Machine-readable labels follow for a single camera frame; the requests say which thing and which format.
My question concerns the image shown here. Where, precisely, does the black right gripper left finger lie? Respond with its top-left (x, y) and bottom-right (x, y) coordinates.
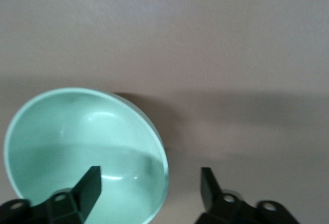
top-left (0, 166), bottom-right (102, 224)

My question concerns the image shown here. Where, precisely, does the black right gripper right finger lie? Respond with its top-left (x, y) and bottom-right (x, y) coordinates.
top-left (195, 166), bottom-right (299, 224)

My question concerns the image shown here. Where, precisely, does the green bowl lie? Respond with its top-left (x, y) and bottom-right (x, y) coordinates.
top-left (3, 87), bottom-right (169, 224)

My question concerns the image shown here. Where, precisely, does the brown table cover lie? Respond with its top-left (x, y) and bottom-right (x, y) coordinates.
top-left (0, 0), bottom-right (329, 224)

